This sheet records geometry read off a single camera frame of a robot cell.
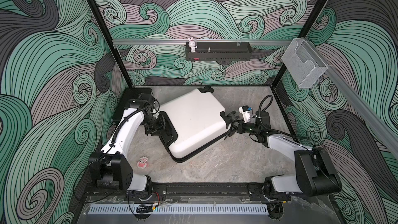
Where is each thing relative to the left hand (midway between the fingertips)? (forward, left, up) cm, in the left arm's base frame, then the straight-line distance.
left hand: (165, 130), depth 77 cm
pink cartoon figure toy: (-12, +12, -14) cm, 22 cm away
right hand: (+8, -35, -6) cm, 37 cm away
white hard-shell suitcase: (+2, -15, +4) cm, 16 cm away
